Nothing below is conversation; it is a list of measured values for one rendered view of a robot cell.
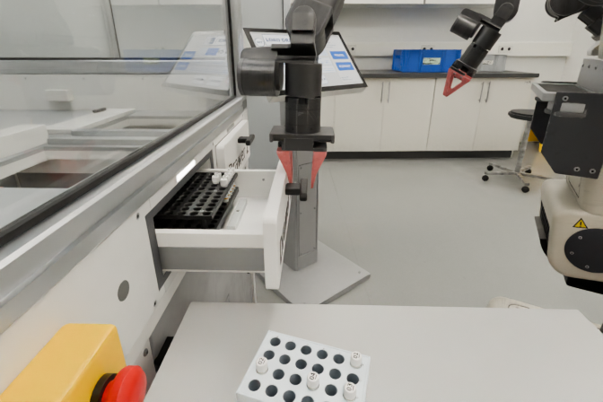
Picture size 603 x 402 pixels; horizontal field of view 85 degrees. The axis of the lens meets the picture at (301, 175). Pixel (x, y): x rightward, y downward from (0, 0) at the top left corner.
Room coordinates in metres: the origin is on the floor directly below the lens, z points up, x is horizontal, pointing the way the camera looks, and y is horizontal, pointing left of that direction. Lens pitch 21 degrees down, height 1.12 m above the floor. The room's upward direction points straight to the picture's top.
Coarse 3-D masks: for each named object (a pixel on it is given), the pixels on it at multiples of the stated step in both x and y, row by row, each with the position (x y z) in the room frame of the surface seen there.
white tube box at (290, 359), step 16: (272, 336) 0.30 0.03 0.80; (288, 336) 0.30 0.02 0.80; (272, 352) 0.28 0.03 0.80; (288, 352) 0.28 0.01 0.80; (304, 352) 0.29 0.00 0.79; (320, 352) 0.28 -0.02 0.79; (336, 352) 0.28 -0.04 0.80; (352, 352) 0.28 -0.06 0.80; (272, 368) 0.26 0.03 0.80; (288, 368) 0.26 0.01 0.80; (304, 368) 0.26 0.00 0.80; (320, 368) 0.27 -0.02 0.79; (336, 368) 0.26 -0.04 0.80; (352, 368) 0.26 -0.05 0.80; (368, 368) 0.26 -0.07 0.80; (240, 384) 0.24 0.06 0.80; (256, 384) 0.25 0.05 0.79; (272, 384) 0.24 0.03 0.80; (288, 384) 0.24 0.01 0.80; (304, 384) 0.24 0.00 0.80; (320, 384) 0.24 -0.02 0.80; (336, 384) 0.24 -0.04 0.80; (240, 400) 0.23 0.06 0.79; (256, 400) 0.23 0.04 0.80; (272, 400) 0.23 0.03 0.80; (288, 400) 0.24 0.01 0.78; (304, 400) 0.23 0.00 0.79; (320, 400) 0.23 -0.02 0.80; (336, 400) 0.23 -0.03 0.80
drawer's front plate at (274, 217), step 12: (276, 180) 0.48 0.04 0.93; (276, 192) 0.43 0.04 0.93; (276, 204) 0.40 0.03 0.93; (264, 216) 0.36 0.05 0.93; (276, 216) 0.36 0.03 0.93; (288, 216) 0.56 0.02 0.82; (264, 228) 0.36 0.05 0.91; (276, 228) 0.36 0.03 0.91; (264, 240) 0.36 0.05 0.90; (276, 240) 0.36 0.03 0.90; (264, 252) 0.36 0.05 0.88; (276, 252) 0.36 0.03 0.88; (276, 264) 0.36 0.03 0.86; (276, 276) 0.36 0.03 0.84; (276, 288) 0.36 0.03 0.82
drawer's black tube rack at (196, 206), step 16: (192, 176) 0.58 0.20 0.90; (208, 176) 0.58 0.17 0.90; (192, 192) 0.50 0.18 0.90; (208, 192) 0.50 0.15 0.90; (176, 208) 0.44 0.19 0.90; (192, 208) 0.44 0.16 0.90; (224, 208) 0.50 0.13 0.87; (160, 224) 0.44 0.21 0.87; (176, 224) 0.45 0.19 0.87; (192, 224) 0.44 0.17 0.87; (208, 224) 0.44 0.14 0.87
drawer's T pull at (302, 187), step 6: (306, 180) 0.52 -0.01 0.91; (288, 186) 0.50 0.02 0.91; (294, 186) 0.50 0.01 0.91; (300, 186) 0.50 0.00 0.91; (306, 186) 0.50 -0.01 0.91; (288, 192) 0.49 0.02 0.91; (294, 192) 0.49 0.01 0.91; (300, 192) 0.47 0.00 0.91; (306, 192) 0.47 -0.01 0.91; (300, 198) 0.46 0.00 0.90; (306, 198) 0.46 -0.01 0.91
